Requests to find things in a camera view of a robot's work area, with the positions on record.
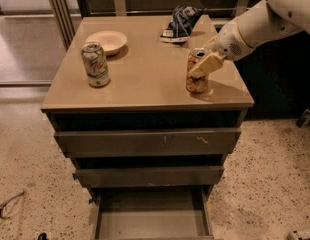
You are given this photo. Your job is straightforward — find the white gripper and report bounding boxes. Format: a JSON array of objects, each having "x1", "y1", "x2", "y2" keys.
[{"x1": 189, "y1": 19, "x2": 252, "y2": 78}]

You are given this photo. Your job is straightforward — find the orange soda can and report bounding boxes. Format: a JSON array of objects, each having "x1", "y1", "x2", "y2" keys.
[{"x1": 186, "y1": 48, "x2": 208, "y2": 93}]

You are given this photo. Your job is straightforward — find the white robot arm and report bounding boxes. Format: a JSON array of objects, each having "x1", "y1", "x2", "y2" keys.
[{"x1": 188, "y1": 0, "x2": 310, "y2": 78}]

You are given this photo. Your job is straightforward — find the grey drawer cabinet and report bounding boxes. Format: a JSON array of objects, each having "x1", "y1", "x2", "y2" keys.
[{"x1": 40, "y1": 14, "x2": 255, "y2": 240}]

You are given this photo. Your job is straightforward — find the green white soda can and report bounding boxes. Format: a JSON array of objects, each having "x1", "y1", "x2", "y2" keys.
[{"x1": 81, "y1": 42, "x2": 110, "y2": 88}]

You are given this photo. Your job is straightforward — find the middle grey drawer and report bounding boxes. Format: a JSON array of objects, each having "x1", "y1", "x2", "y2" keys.
[{"x1": 75, "y1": 166, "x2": 224, "y2": 188}]

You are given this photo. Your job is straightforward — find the top grey drawer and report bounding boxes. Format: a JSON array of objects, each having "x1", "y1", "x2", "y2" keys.
[{"x1": 54, "y1": 128, "x2": 241, "y2": 158}]

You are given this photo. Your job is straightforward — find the open bottom grey drawer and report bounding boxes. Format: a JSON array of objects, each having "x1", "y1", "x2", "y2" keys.
[{"x1": 91, "y1": 187, "x2": 215, "y2": 240}]

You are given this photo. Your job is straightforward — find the blue chip bag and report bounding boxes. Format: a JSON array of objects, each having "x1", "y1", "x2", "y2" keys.
[{"x1": 159, "y1": 6, "x2": 203, "y2": 43}]

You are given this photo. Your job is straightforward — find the white shallow bowl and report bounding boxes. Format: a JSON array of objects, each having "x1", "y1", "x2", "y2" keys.
[{"x1": 86, "y1": 31, "x2": 127, "y2": 56}]

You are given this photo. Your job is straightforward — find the white object bottom right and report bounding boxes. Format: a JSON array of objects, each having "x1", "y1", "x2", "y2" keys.
[{"x1": 287, "y1": 228, "x2": 310, "y2": 240}]

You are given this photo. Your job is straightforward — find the small black floor object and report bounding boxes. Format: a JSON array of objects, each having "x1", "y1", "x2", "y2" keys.
[{"x1": 37, "y1": 232, "x2": 48, "y2": 240}]

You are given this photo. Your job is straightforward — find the dark object by wall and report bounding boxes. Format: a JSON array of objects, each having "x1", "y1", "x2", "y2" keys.
[{"x1": 296, "y1": 108, "x2": 310, "y2": 128}]

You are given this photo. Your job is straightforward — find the grey cable on floor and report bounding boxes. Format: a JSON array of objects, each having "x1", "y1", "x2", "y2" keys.
[{"x1": 0, "y1": 190, "x2": 25, "y2": 220}]

